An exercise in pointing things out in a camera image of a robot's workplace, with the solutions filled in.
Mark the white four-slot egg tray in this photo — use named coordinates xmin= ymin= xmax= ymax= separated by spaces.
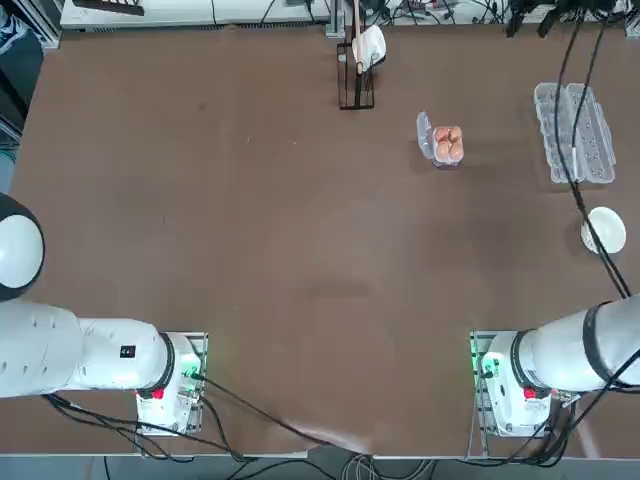
xmin=415 ymin=110 xmax=467 ymax=170

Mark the white shelf board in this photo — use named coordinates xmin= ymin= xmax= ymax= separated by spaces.
xmin=59 ymin=0 xmax=332 ymax=27

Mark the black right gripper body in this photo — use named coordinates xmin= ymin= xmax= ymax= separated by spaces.
xmin=517 ymin=0 xmax=617 ymax=16

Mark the transparent twelve-slot egg tray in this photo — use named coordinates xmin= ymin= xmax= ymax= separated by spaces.
xmin=532 ymin=82 xmax=617 ymax=185

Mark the aluminium camera post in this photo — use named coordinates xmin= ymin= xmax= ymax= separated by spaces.
xmin=324 ymin=0 xmax=347 ymax=37

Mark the black wire cup rack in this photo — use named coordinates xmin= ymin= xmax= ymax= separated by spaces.
xmin=335 ymin=0 xmax=377 ymax=111

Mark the black floor cable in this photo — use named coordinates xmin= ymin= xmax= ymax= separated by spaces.
xmin=42 ymin=393 xmax=246 ymax=461

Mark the white bowl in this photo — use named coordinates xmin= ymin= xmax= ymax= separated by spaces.
xmin=580 ymin=206 xmax=627 ymax=255

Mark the black table cable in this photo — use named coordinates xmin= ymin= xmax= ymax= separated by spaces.
xmin=197 ymin=372 xmax=351 ymax=451

